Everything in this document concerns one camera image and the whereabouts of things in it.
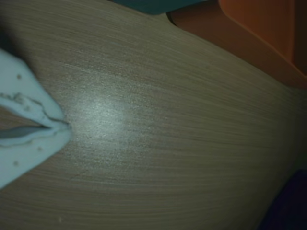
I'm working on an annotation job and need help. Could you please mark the teal plastic box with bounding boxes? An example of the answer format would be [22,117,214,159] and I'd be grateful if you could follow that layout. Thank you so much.
[107,0,210,16]

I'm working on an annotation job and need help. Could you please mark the orange plastic plate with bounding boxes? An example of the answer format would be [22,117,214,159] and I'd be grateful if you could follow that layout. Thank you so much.
[166,0,307,91]

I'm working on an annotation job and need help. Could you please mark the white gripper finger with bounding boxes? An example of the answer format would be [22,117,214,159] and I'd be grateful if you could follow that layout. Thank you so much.
[0,47,71,129]
[0,126,72,190]

